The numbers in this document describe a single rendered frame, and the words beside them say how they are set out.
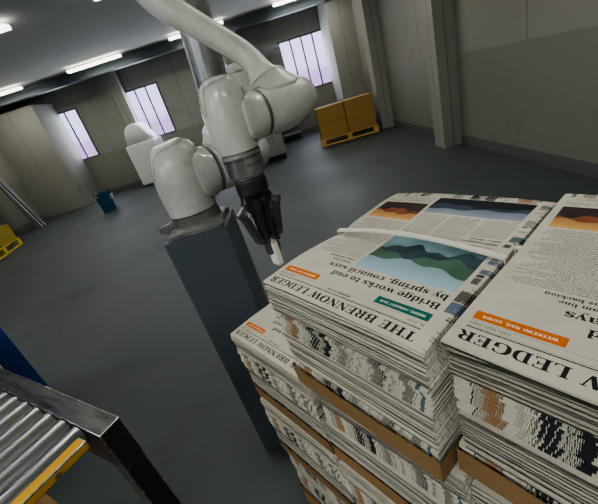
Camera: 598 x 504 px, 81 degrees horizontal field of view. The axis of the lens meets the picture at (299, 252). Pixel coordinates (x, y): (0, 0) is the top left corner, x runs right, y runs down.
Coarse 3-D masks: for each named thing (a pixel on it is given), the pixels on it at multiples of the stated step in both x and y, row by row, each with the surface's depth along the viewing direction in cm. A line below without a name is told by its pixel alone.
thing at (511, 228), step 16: (384, 208) 67; (400, 208) 65; (416, 208) 63; (432, 208) 61; (448, 208) 60; (464, 208) 58; (480, 208) 56; (496, 208) 55; (512, 208) 54; (528, 208) 52; (544, 208) 51; (368, 224) 64; (384, 224) 62; (400, 224) 60; (416, 224) 58; (432, 224) 57; (448, 224) 55; (464, 224) 54; (480, 224) 52; (496, 224) 51; (512, 224) 50; (528, 224) 49; (480, 240) 48; (496, 240) 47; (512, 240) 46
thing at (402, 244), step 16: (352, 224) 66; (352, 240) 60; (368, 240) 58; (384, 240) 57; (400, 240) 55; (416, 240) 54; (464, 240) 49; (432, 256) 48; (448, 256) 47; (464, 256) 46; (480, 256) 45; (512, 256) 45; (496, 272) 42
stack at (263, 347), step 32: (256, 320) 88; (256, 352) 78; (288, 352) 74; (256, 384) 94; (288, 384) 73; (320, 416) 70; (320, 448) 79; (352, 448) 66; (384, 448) 57; (352, 480) 73; (384, 480) 62; (416, 480) 54; (448, 480) 46
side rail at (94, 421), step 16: (0, 368) 109; (0, 384) 100; (16, 384) 98; (32, 384) 96; (32, 400) 89; (48, 400) 87; (64, 400) 85; (64, 416) 80; (80, 416) 79; (96, 416) 77; (112, 416) 76; (96, 432) 73; (112, 432) 74; (128, 432) 77; (96, 448) 79; (112, 448) 74; (128, 448) 77; (128, 464) 77
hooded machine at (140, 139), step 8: (128, 128) 881; (136, 128) 882; (144, 128) 898; (128, 136) 889; (136, 136) 890; (144, 136) 892; (152, 136) 915; (160, 136) 951; (128, 144) 896; (136, 144) 894; (144, 144) 895; (152, 144) 897; (128, 152) 900; (136, 152) 902; (144, 152) 903; (136, 160) 910; (144, 160) 912; (136, 168) 918; (144, 168) 920; (144, 176) 928; (144, 184) 937; (152, 184) 943
